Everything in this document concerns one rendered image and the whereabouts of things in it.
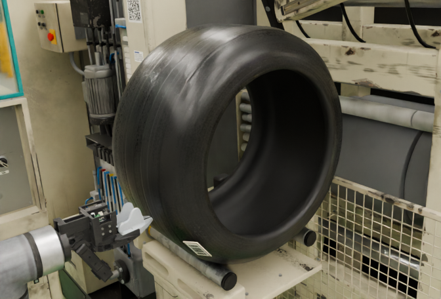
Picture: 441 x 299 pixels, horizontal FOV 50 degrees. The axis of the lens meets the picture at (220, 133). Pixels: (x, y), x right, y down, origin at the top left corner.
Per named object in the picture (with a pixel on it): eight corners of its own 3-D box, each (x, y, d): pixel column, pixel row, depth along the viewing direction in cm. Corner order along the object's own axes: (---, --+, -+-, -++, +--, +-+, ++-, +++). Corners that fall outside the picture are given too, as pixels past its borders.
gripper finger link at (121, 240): (142, 231, 101) (104, 246, 96) (143, 237, 101) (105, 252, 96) (132, 223, 104) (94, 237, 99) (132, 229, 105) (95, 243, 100)
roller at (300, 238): (226, 190, 152) (236, 192, 155) (222, 203, 153) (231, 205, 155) (309, 230, 126) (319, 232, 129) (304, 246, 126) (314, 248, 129)
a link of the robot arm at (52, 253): (46, 284, 90) (29, 263, 97) (71, 275, 93) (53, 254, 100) (39, 243, 87) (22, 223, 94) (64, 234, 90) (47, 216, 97)
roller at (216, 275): (163, 227, 140) (151, 238, 138) (156, 217, 138) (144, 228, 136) (240, 280, 114) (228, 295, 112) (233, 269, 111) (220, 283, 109)
